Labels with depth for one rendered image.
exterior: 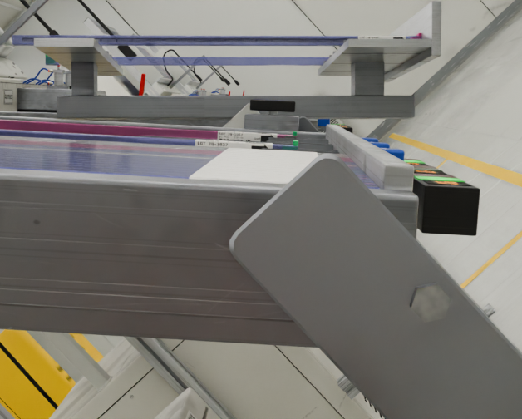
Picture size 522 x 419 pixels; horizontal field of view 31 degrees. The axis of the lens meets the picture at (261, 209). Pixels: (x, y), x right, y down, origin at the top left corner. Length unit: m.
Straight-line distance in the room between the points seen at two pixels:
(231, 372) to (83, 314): 1.52
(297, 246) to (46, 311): 0.11
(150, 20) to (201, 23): 0.45
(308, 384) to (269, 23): 6.76
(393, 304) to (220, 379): 1.58
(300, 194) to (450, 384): 0.08
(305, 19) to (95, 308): 8.13
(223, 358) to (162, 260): 1.52
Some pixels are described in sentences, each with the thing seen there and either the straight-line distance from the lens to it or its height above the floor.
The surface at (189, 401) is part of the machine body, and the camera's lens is 1.07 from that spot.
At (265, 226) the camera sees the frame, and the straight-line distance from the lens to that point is 0.32.
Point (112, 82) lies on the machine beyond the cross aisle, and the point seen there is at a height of 1.55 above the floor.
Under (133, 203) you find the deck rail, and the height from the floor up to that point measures 0.79.
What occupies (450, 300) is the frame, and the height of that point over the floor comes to 0.69.
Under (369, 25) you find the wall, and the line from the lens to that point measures 8.50.
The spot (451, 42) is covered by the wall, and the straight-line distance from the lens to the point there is 8.58.
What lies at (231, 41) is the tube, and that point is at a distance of 1.19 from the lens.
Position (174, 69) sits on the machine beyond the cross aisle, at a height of 1.54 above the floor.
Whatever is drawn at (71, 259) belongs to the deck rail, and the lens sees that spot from 0.37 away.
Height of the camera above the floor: 0.78
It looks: 3 degrees down
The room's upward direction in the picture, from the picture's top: 43 degrees counter-clockwise
